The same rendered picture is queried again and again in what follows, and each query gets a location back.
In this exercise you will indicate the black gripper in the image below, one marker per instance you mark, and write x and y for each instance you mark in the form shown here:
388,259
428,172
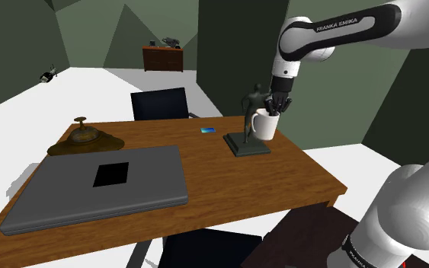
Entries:
281,89

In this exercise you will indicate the white mug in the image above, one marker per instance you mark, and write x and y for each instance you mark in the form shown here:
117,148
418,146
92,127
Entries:
264,128

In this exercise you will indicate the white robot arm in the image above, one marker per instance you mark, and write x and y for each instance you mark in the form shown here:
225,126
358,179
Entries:
403,211

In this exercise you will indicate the dark figure statue on base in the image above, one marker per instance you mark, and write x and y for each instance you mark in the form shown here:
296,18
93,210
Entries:
246,146

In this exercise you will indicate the small blue phone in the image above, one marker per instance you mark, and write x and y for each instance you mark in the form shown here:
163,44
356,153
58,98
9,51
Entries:
208,130

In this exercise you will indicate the wooden desk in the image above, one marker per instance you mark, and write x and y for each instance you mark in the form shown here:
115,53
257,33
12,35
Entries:
236,185

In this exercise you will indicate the brown wooden sideboard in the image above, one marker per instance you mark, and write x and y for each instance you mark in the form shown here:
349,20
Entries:
162,60

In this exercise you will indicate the dark blue chair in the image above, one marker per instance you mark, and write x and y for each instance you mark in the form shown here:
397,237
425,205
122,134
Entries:
158,105
206,250

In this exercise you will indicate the dark robot stand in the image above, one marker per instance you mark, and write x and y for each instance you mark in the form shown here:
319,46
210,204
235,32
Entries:
303,237

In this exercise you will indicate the brass desk bell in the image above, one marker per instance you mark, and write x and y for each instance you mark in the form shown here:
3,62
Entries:
84,139

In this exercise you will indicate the small black white gadget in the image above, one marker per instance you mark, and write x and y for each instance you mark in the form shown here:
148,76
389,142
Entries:
47,76

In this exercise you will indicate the grey closed laptop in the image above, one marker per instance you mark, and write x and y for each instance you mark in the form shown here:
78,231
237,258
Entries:
65,200

